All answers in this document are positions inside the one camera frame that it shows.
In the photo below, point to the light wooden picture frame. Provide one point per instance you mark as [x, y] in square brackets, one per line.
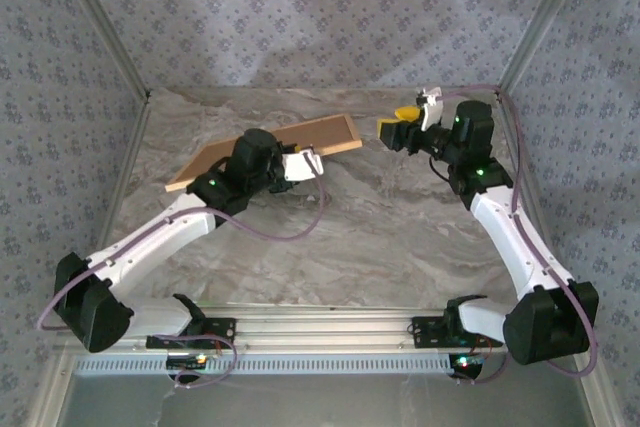
[175, 187]

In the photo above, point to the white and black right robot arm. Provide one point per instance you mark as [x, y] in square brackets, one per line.
[515, 247]

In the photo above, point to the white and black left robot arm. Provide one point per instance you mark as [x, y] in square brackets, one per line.
[150, 242]

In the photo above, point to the small electronics board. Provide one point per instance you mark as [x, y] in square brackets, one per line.
[465, 363]
[187, 361]

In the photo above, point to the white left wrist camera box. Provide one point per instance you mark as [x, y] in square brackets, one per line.
[302, 167]

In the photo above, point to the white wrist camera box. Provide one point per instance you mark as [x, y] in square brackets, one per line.
[430, 109]
[302, 167]

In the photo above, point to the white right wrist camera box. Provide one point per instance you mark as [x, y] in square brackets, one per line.
[430, 109]

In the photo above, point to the aluminium side rail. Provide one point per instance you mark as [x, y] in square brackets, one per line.
[535, 197]
[132, 147]

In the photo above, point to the aluminium corner post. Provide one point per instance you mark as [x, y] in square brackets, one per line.
[100, 22]
[545, 22]

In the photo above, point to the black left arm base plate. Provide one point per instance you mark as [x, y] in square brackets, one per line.
[225, 329]

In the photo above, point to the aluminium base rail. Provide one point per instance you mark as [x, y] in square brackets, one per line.
[325, 332]

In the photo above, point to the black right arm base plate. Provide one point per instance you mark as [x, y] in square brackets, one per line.
[425, 334]

